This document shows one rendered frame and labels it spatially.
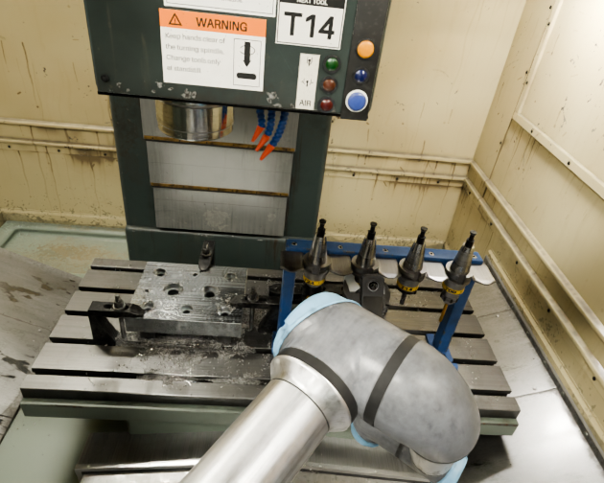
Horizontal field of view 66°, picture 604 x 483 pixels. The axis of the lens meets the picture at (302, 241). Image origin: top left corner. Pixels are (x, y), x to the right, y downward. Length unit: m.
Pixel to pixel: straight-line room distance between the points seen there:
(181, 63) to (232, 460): 0.57
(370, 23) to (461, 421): 0.55
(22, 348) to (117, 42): 1.15
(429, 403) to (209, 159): 1.17
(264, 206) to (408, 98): 0.72
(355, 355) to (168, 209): 1.22
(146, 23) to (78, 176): 1.46
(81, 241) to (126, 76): 1.52
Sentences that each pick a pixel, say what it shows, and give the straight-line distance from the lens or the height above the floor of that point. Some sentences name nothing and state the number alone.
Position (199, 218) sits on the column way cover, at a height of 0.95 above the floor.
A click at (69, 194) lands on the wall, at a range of 2.24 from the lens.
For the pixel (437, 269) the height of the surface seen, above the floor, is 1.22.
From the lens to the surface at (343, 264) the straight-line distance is 1.05.
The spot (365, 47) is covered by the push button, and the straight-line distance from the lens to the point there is 0.76.
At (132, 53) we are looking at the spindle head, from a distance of 0.80.
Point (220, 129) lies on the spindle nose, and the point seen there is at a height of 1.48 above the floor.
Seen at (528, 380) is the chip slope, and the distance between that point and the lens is 1.53.
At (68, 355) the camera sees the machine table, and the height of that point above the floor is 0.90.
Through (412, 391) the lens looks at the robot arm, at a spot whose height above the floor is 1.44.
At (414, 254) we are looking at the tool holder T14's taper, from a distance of 1.04.
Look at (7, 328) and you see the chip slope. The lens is 1.76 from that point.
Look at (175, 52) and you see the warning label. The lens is 0.78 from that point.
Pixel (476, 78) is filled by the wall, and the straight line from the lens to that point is 1.97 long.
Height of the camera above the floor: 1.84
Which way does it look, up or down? 34 degrees down
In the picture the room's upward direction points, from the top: 7 degrees clockwise
